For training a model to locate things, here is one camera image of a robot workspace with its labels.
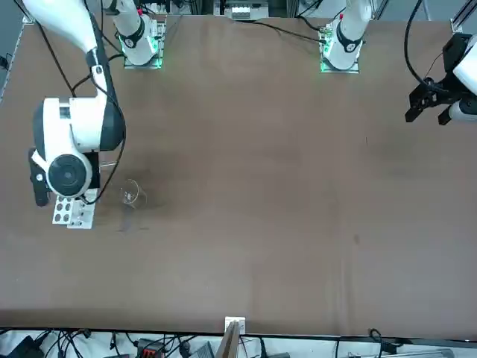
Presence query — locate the white test tube rack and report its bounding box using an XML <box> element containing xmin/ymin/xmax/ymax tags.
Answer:
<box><xmin>51</xmin><ymin>188</ymin><xmax>97</xmax><ymax>230</ymax></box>

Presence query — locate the red and black device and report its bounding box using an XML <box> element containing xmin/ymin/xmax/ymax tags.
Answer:
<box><xmin>136</xmin><ymin>339</ymin><xmax>165</xmax><ymax>358</ymax></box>

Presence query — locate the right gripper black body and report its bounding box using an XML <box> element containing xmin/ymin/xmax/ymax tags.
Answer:
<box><xmin>28</xmin><ymin>148</ymin><xmax>49</xmax><ymax>184</ymax></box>

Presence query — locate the clear glass beaker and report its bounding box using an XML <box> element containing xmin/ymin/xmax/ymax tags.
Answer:
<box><xmin>119</xmin><ymin>178</ymin><xmax>149</xmax><ymax>210</ymax></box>

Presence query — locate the black power adapter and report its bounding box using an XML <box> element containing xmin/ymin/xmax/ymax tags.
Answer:
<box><xmin>7</xmin><ymin>335</ymin><xmax>42</xmax><ymax>358</ymax></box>

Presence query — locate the white power strip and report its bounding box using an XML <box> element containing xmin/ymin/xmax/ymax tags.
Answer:
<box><xmin>230</xmin><ymin>5</ymin><xmax>270</xmax><ymax>20</ymax></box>

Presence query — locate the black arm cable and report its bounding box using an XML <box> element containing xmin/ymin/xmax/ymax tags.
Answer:
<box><xmin>83</xmin><ymin>14</ymin><xmax>127</xmax><ymax>205</ymax></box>
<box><xmin>404</xmin><ymin>0</ymin><xmax>448</xmax><ymax>89</ymax></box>

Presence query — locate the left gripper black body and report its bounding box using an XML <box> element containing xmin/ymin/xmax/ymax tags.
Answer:
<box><xmin>424</xmin><ymin>72</ymin><xmax>466</xmax><ymax>104</ymax></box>

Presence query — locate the aluminium frame post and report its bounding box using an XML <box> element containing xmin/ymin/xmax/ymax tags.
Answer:
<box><xmin>449</xmin><ymin>0</ymin><xmax>477</xmax><ymax>31</ymax></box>
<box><xmin>223</xmin><ymin>315</ymin><xmax>247</xmax><ymax>358</ymax></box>

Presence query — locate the grey power adapter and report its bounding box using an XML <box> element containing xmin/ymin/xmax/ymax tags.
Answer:
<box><xmin>188</xmin><ymin>342</ymin><xmax>215</xmax><ymax>358</ymax></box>

